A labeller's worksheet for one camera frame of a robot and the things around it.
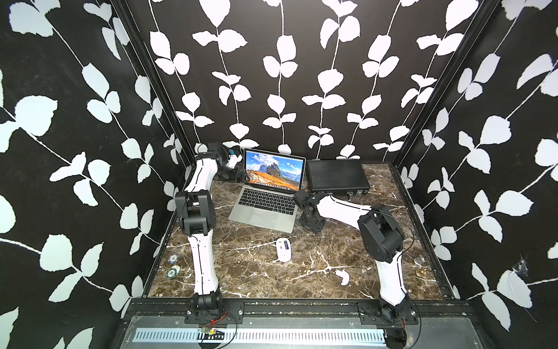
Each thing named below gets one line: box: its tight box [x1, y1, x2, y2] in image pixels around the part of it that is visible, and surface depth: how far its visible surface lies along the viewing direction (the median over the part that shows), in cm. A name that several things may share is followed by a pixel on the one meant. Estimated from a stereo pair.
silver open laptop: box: [228, 148, 306, 234], surface depth 104 cm
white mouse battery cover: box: [334, 269, 351, 286], surface depth 84 cm
